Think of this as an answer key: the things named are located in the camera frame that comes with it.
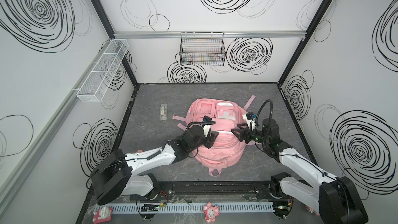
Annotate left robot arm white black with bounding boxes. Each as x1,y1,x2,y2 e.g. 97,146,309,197
89,123,219,206

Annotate white slotted cable duct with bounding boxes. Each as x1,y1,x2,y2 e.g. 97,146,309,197
107,202,275,214

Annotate black wire wall basket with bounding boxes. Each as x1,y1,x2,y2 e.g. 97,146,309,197
179,32,227,66

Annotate pink white toy left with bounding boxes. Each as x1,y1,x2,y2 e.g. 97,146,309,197
92,206,113,224

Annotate pink plush toy centre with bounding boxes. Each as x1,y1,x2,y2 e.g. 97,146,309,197
203,202,220,223

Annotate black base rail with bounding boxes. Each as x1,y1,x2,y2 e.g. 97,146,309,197
88,179,312,200

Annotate clear plastic pen case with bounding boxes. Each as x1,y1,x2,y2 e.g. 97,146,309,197
160,103,167,122

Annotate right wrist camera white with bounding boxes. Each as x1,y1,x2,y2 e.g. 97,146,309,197
243,112,257,130

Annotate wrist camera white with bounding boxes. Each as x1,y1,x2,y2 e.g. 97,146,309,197
201,116,216,137
243,112,257,130

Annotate pink student backpack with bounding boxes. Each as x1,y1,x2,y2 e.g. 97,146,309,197
172,94,256,176

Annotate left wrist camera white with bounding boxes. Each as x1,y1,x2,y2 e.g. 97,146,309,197
201,116,216,137

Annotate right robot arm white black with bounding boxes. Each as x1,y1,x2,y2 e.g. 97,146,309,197
232,119,369,224

